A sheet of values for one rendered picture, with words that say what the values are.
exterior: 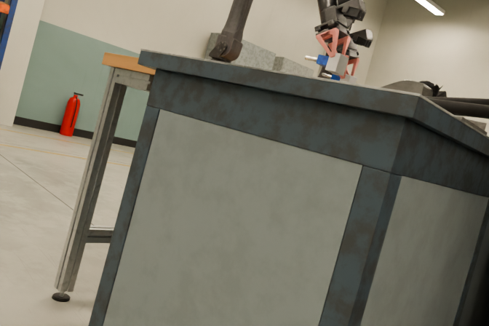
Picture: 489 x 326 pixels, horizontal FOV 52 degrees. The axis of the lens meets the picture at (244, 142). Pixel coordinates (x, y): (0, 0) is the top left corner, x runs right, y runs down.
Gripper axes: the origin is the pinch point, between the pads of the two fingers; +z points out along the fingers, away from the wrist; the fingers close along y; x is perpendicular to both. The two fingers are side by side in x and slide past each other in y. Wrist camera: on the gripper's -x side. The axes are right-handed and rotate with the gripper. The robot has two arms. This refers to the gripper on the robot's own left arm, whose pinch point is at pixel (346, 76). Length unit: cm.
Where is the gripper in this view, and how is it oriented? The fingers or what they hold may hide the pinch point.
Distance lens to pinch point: 182.7
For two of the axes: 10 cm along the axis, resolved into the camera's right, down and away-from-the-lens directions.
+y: 6.7, 0.1, 7.5
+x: -7.4, 1.3, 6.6
